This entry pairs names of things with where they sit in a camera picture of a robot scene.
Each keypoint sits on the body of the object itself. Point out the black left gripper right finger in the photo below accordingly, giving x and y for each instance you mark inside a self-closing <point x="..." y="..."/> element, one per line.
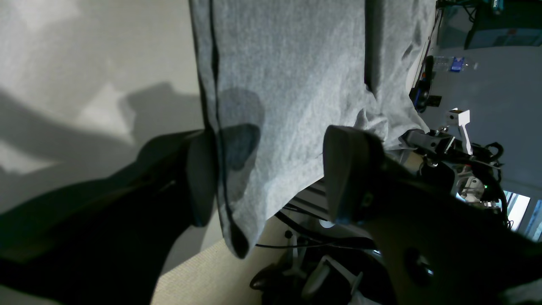
<point x="437" y="250"/>

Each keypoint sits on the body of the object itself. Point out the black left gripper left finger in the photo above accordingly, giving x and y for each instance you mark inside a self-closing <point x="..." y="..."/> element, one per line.
<point x="111" y="250"/>

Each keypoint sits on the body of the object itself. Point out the grey t-shirt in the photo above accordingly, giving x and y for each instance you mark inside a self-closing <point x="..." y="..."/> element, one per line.
<point x="274" y="74"/>

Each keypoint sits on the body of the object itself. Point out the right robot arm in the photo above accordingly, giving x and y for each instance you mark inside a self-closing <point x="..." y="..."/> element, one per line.
<point x="470" y="171"/>

